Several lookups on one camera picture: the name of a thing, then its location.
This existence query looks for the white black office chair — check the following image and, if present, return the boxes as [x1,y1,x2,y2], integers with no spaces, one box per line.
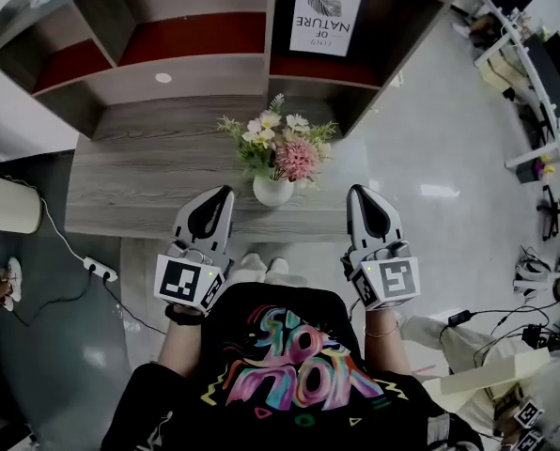
[513,246,554,300]

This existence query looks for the cream ribbed cylinder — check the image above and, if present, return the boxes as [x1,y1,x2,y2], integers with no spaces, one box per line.
[0,170,44,236]

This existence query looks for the framed leaf print picture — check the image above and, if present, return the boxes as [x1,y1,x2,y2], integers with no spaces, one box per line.
[287,0,367,58]

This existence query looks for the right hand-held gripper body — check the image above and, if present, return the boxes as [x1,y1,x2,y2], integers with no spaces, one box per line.
[339,239,422,311]

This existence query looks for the person's right forearm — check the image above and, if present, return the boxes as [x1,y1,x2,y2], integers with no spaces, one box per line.
[364,306,413,376]

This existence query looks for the grey wood-grain table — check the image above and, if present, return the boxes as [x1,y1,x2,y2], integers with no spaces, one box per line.
[64,92,370,244]

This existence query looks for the black printed T-shirt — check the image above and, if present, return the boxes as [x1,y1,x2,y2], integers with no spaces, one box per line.
[100,282,486,451]

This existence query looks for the black computer monitor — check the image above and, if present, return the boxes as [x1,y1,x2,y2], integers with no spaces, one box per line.
[523,30,560,117]

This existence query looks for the white power cable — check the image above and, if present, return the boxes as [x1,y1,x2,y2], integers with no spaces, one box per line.
[5,174,91,267]

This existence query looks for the black wristband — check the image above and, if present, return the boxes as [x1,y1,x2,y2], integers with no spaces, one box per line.
[164,303,206,327]

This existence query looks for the person's white shoe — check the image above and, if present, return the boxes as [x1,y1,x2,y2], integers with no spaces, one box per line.
[266,257,291,282]
[240,251,269,284]
[0,257,24,312]

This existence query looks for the person's left white shoe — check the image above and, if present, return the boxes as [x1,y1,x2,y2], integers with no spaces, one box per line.
[240,251,269,284]

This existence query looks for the black power cable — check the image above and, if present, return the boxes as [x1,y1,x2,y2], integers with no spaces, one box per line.
[11,270,168,337]

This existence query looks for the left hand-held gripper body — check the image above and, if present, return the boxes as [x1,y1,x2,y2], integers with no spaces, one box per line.
[153,239,235,315]

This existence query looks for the dark grey bin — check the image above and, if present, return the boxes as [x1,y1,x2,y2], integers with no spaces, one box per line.
[517,155,556,185]

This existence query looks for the pink white flowers white vase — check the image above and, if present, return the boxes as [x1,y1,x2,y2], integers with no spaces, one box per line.
[216,92,340,209]

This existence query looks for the thin gold bracelet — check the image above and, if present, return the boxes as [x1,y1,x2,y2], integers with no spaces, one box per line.
[365,319,400,339]

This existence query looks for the person's left forearm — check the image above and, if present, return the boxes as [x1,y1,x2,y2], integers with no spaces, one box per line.
[156,305,207,380]

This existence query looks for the white power strip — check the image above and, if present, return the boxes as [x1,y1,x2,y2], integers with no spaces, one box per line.
[82,256,119,284]

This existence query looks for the person's right white shoe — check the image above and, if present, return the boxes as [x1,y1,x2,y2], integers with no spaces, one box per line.
[266,257,291,282]

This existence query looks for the long white office desk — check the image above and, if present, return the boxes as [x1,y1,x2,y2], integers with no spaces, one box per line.
[465,0,560,276]

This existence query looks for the grey wooden shelf hutch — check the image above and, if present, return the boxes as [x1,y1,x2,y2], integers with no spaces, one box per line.
[0,0,464,141]

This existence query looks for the person's white trousers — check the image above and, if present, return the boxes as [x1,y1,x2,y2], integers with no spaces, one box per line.
[235,270,312,295]

